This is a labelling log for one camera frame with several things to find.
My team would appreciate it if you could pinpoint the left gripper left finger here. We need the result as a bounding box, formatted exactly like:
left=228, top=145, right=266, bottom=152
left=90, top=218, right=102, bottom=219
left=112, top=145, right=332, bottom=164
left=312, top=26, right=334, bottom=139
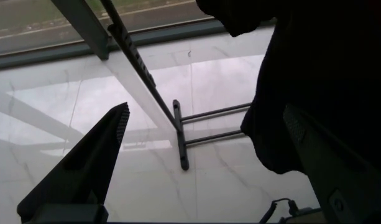
left=17, top=101, right=131, bottom=223

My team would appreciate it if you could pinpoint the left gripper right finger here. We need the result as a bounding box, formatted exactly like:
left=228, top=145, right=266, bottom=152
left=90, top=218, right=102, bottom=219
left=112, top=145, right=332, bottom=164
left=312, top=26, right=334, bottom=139
left=282, top=104, right=381, bottom=224

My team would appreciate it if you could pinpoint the black garment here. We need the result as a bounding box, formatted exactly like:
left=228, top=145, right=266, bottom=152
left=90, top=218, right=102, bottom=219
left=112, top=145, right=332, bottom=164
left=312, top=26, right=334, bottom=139
left=195, top=0, right=381, bottom=175

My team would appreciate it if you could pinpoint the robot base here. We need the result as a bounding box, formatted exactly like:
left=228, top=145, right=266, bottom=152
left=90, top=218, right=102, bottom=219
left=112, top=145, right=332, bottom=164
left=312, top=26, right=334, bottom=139
left=280, top=207, right=327, bottom=223

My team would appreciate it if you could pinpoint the black clothes rack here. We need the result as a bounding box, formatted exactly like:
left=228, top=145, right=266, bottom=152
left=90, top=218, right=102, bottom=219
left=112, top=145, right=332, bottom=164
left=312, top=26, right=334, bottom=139
left=99, top=0, right=252, bottom=171

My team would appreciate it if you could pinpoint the window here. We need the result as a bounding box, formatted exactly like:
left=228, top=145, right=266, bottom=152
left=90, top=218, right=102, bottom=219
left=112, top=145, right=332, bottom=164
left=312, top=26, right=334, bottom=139
left=0, top=0, right=277, bottom=72

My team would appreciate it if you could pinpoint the black cable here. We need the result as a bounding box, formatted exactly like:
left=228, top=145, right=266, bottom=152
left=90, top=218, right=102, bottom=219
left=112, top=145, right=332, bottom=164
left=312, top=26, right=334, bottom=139
left=259, top=197, right=300, bottom=223

